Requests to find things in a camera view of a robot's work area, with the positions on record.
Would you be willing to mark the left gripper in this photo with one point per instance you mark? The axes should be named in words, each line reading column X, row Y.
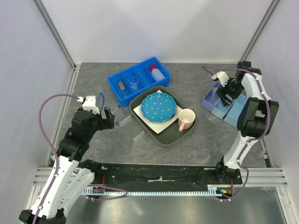
column 108, row 123

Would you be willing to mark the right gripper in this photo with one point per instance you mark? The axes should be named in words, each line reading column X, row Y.
column 223, row 91

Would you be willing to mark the glass jar with lid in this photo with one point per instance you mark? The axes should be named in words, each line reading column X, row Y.
column 213, row 95

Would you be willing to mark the blue safety glasses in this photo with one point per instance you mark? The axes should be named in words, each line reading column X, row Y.
column 101, row 101

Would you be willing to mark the white wash bottle red cap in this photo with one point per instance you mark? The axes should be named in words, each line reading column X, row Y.
column 156, row 73

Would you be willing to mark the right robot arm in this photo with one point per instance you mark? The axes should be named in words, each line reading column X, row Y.
column 254, row 122

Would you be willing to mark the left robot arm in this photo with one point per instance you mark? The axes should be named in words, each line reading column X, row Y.
column 69, row 176

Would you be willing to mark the light blue three-compartment box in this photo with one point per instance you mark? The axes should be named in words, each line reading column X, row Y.
column 230, row 113

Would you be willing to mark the clear acrylic tube rack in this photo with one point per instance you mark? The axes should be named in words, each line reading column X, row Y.
column 131, row 128

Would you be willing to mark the blue divided storage bin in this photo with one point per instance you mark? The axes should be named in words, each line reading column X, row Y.
column 146, row 80

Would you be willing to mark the pink ceramic mug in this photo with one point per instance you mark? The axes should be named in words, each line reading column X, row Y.
column 186, row 119

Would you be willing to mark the teal polka dot plate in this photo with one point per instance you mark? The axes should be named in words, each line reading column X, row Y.
column 158, row 107

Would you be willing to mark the white square plate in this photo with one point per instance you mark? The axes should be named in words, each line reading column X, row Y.
column 157, row 127

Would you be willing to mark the dark green tray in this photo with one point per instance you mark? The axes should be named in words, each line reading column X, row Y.
column 171, row 134

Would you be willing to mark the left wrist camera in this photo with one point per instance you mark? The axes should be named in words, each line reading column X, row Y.
column 89, row 104

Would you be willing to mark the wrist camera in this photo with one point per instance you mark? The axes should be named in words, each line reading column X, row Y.
column 89, row 104
column 222, row 77

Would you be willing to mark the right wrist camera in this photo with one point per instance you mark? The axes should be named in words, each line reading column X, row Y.
column 222, row 77

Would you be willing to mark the left aluminium frame post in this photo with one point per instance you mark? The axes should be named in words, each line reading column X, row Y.
column 53, row 30

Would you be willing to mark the aluminium frame post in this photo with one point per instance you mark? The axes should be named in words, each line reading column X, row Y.
column 260, row 28
column 53, row 30

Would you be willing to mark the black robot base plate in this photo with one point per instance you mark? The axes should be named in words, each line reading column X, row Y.
column 161, row 177

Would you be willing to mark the right aluminium frame post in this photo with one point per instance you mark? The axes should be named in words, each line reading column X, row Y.
column 260, row 28

